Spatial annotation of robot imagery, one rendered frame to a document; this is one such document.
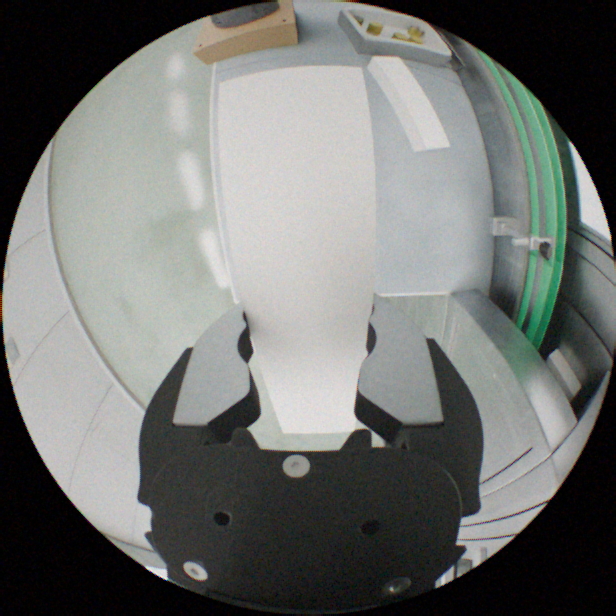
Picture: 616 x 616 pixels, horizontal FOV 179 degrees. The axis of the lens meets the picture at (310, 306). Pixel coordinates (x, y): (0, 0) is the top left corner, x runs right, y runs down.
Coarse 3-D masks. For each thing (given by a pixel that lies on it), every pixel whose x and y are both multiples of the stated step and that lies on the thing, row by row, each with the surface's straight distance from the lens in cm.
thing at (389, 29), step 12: (348, 12) 63; (360, 12) 67; (372, 12) 68; (384, 12) 68; (384, 24) 72; (396, 24) 73; (408, 24) 73; (420, 24) 73; (372, 36) 54; (384, 36) 67; (408, 36) 72; (420, 36) 74; (432, 36) 70; (432, 48) 60; (444, 48) 65
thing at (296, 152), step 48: (240, 96) 10; (288, 96) 10; (336, 96) 10; (240, 144) 10; (288, 144) 9; (336, 144) 9; (240, 192) 9; (288, 192) 9; (336, 192) 9; (240, 240) 10; (288, 240) 9; (336, 240) 9; (240, 288) 10; (288, 288) 10; (336, 288) 10; (288, 336) 11; (336, 336) 11; (288, 384) 14; (336, 384) 14; (288, 432) 20; (336, 432) 20
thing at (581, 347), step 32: (576, 192) 70; (576, 224) 71; (576, 256) 72; (608, 256) 67; (576, 288) 74; (608, 288) 69; (576, 320) 74; (608, 320) 70; (544, 352) 85; (576, 352) 76; (608, 352) 72
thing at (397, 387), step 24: (384, 312) 10; (384, 336) 9; (408, 336) 9; (384, 360) 8; (408, 360) 8; (360, 384) 7; (384, 384) 7; (408, 384) 7; (432, 384) 7; (360, 408) 7; (384, 408) 6; (408, 408) 7; (432, 408) 7; (384, 432) 7
